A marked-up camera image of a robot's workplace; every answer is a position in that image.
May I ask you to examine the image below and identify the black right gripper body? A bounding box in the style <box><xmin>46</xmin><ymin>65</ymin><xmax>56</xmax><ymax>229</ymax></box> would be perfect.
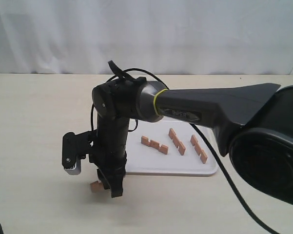
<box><xmin>94</xmin><ymin>117</ymin><xmax>130</xmax><ymax>180</ymax></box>

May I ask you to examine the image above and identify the white rectangular plastic tray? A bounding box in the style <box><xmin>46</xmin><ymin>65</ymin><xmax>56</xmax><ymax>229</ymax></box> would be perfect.
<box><xmin>126</xmin><ymin>117</ymin><xmax>218</xmax><ymax>176</ymax></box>

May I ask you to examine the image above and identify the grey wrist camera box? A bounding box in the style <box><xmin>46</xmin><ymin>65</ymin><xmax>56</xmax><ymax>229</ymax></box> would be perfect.
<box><xmin>61</xmin><ymin>131</ymin><xmax>94</xmax><ymax>176</ymax></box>

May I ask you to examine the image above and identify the notched wooden piece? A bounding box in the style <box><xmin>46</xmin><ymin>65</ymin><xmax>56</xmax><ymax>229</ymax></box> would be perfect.
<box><xmin>140</xmin><ymin>136</ymin><xmax>169</xmax><ymax>155</ymax></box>
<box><xmin>168</xmin><ymin>128</ymin><xmax>186</xmax><ymax>156</ymax></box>
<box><xmin>90</xmin><ymin>181</ymin><xmax>104</xmax><ymax>193</ymax></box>
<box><xmin>190</xmin><ymin>135</ymin><xmax>208</xmax><ymax>164</ymax></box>

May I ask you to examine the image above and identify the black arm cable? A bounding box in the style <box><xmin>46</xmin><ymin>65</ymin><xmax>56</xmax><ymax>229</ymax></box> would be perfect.
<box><xmin>89</xmin><ymin>59</ymin><xmax>281</xmax><ymax>234</ymax></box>

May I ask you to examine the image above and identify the white curtain backdrop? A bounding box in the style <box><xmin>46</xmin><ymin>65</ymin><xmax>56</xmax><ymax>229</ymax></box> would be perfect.
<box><xmin>0</xmin><ymin>0</ymin><xmax>293</xmax><ymax>75</ymax></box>

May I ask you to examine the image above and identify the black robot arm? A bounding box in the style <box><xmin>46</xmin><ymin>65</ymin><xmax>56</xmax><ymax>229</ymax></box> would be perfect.
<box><xmin>92</xmin><ymin>78</ymin><xmax>293</xmax><ymax>205</ymax></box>

